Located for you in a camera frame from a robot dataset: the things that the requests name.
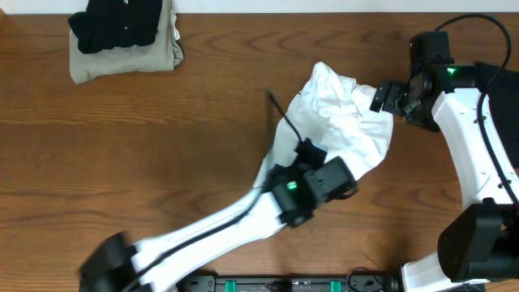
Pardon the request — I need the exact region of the white t-shirt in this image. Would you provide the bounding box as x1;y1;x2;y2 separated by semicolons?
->
253;62;393;187

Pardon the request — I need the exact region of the folded black garment on stack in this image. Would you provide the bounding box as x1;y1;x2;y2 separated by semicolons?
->
68;0;164;54

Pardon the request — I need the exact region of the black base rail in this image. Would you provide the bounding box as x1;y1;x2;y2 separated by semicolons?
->
177;268;401;292

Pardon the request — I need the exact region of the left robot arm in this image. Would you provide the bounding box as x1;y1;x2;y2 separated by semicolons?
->
79;157;358;292

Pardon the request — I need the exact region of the black garment right edge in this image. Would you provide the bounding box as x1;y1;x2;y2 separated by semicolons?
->
487;70;519;169

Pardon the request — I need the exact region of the folded khaki garment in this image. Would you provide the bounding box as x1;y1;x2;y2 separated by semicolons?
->
70;0;184;84

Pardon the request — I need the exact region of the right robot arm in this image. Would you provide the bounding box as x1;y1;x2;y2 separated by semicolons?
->
370;31;518;291

